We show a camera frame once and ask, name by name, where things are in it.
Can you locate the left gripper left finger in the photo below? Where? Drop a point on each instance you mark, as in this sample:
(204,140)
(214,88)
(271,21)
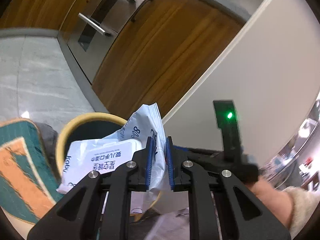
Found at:
(98,207)

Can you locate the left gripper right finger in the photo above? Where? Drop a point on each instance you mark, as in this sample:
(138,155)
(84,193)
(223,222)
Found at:
(220,204)

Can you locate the white wet wipes pack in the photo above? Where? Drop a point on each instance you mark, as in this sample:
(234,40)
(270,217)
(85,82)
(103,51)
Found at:
(106,154)

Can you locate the person forearm beige sleeve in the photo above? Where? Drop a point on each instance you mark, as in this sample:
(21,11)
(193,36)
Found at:
(304,205)

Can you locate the teal trash bin yellow rim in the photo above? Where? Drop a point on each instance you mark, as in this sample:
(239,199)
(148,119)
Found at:
(87,126)

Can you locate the wooden kitchen cabinets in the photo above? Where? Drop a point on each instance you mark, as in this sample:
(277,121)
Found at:
(160,53)

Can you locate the person right hand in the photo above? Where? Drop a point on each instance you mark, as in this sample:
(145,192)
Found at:
(280,203)

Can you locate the teal orange patterned cushion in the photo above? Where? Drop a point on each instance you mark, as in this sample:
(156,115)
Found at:
(28,183)

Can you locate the grey cloth under cushion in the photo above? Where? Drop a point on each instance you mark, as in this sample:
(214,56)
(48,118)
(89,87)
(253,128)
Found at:
(49,137)

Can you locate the white refrigerator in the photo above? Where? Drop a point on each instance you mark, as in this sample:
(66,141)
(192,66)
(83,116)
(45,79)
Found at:
(271,72)

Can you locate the stainless steel built-in oven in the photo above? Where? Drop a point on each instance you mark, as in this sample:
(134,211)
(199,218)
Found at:
(98,25)

